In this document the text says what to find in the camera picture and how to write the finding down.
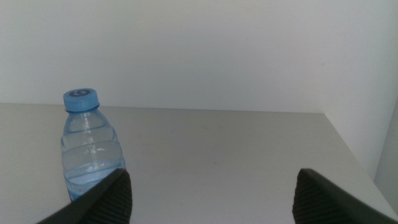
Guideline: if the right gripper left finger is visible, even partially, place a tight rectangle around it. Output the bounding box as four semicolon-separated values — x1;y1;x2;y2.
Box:
35;168;133;224

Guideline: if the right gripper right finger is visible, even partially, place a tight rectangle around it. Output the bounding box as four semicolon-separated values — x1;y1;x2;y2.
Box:
291;168;398;224

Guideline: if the clear water bottle blue cap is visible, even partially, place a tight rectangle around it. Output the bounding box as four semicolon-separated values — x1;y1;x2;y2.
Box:
60;88;127;202

